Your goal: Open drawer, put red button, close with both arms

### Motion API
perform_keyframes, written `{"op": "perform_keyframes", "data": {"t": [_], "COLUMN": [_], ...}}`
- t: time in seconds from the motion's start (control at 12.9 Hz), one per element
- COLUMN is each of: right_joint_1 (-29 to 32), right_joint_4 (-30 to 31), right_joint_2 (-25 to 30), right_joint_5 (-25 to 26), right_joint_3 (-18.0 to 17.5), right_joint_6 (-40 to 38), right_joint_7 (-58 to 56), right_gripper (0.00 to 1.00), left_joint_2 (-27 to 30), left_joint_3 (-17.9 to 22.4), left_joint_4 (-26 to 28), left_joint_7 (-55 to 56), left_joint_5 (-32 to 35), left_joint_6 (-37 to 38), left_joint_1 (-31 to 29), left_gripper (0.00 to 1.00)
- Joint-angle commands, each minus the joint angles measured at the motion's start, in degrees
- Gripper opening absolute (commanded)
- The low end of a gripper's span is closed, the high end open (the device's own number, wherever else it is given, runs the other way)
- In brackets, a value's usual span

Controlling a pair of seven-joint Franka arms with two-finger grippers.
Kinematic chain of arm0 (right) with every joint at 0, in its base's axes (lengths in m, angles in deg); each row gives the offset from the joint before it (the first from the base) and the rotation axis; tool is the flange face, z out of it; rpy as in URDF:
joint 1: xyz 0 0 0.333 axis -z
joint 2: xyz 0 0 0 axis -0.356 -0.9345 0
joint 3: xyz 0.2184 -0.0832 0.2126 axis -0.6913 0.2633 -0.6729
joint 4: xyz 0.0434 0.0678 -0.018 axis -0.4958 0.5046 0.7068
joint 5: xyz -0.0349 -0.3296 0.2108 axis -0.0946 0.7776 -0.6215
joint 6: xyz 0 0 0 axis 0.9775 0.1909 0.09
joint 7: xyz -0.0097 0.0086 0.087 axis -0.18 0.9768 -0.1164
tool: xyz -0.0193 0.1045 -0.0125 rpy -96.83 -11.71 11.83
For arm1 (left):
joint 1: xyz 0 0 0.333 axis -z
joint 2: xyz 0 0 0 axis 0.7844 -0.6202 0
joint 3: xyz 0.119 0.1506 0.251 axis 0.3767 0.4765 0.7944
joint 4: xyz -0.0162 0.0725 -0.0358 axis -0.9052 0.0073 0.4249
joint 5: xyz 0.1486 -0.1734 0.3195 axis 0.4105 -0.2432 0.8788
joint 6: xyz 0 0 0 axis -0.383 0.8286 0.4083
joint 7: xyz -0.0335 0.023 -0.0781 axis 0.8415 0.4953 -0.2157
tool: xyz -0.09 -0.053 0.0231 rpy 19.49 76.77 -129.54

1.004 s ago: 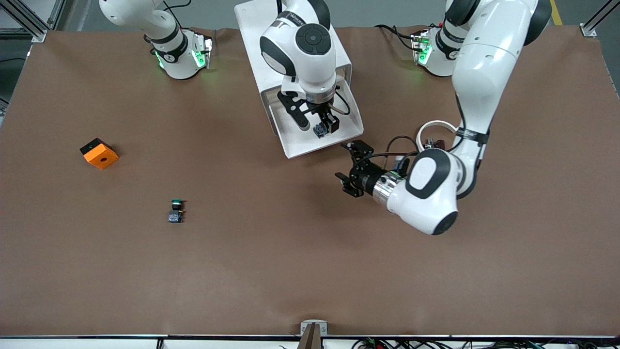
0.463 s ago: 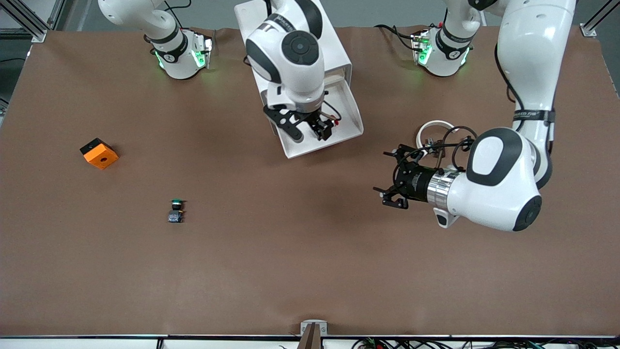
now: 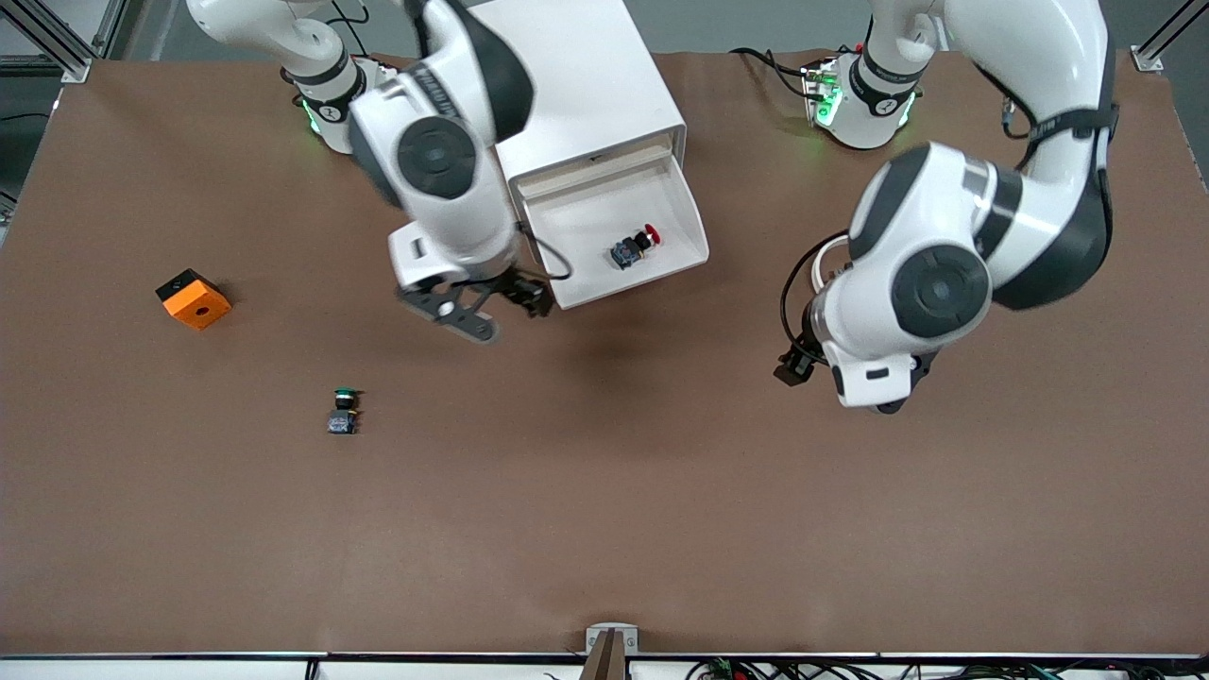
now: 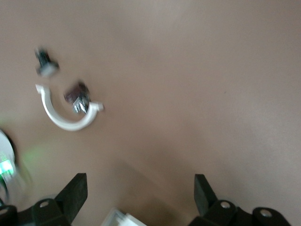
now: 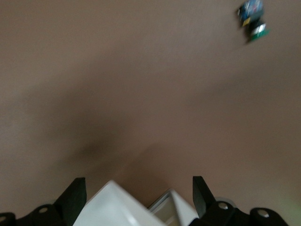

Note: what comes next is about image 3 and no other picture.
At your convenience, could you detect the red push button switch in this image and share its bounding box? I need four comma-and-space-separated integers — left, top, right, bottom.
609, 224, 662, 270

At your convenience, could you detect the orange and black button box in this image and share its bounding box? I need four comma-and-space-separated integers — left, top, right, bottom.
155, 268, 232, 332

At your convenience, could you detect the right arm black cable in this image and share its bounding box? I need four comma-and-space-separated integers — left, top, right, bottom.
515, 222, 573, 282

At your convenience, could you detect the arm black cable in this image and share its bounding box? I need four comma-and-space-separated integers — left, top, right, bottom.
515, 222, 573, 282
779, 229, 851, 358

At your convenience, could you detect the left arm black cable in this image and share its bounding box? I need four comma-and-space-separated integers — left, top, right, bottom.
779, 229, 851, 358

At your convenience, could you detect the white curved plastic ring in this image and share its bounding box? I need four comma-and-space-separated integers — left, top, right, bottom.
810, 234, 851, 289

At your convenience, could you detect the green push button switch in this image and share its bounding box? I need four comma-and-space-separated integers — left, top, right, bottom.
326, 386, 365, 436

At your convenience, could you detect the black base cable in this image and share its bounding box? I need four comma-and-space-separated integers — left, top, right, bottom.
729, 47, 818, 100

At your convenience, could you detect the grey metal edge bracket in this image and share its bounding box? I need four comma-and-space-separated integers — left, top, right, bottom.
585, 622, 640, 655

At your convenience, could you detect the brown camera pole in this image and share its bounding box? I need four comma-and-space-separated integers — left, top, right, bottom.
578, 630, 630, 680

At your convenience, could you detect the aluminium frame profile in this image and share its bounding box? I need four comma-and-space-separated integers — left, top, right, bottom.
1133, 0, 1209, 73
0, 0, 128, 84

